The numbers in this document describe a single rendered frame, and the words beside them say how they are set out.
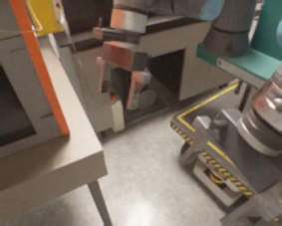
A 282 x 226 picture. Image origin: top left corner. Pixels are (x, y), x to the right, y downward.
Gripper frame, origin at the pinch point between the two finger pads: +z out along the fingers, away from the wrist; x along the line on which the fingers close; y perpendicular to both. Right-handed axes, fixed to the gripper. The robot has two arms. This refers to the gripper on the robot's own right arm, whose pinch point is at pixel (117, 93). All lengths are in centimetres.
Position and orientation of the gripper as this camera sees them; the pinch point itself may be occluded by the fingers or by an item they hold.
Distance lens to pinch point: 62.4
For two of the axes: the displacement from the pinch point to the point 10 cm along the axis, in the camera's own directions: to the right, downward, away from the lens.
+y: 7.0, -1.3, 7.0
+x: -6.9, -3.9, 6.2
